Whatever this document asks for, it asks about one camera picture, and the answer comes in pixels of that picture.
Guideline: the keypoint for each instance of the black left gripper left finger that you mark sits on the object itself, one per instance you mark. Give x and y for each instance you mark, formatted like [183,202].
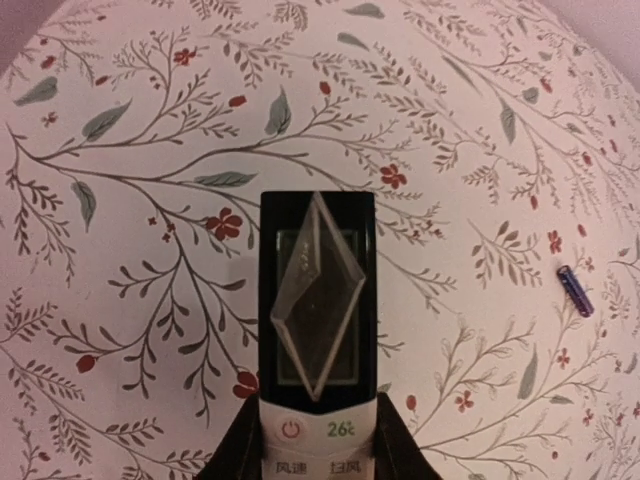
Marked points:
[238,456]

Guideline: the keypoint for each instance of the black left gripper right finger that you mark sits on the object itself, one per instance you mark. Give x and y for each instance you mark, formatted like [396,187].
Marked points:
[397,455]

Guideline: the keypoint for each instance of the white remote control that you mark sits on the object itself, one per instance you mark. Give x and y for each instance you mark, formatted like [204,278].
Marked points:
[331,439]

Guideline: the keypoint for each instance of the clear diamond plastic piece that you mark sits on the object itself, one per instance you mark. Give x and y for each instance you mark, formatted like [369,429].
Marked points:
[319,282]

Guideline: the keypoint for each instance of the dark blue battery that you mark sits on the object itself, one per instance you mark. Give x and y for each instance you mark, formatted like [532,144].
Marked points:
[575,291]

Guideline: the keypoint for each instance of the floral patterned table mat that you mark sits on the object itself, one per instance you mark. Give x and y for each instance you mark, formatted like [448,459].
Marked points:
[137,138]

